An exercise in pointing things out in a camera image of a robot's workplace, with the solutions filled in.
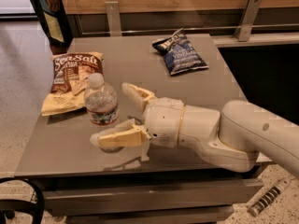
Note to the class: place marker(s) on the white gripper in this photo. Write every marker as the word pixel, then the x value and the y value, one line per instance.
pixel 163 118

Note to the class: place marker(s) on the sea salt pita chips bag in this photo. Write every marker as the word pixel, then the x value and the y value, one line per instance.
pixel 71 72

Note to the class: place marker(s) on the black chair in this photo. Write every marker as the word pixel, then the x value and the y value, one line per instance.
pixel 35 210

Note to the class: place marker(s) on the left metal bracket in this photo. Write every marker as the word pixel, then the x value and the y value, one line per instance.
pixel 113 18

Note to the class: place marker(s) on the metal bracket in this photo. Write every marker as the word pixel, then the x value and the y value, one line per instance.
pixel 113 18
pixel 243 30

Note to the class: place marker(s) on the right metal bracket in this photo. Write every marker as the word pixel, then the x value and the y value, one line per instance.
pixel 243 30

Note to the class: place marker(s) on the white power strip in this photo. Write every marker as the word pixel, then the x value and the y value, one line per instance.
pixel 269 197

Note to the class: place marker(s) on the blue chips bag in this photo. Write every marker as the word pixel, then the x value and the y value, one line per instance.
pixel 179 54

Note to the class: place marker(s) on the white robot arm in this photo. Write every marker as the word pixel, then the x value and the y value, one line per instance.
pixel 232 138

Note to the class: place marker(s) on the wooden counter with rail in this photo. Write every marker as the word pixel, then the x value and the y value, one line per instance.
pixel 277 21

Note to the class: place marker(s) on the clear plastic water bottle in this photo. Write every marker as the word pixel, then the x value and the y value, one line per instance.
pixel 101 102

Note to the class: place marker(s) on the grey table with drawers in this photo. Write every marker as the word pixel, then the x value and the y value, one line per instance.
pixel 87 185

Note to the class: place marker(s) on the standing person in shorts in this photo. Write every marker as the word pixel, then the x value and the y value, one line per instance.
pixel 54 23

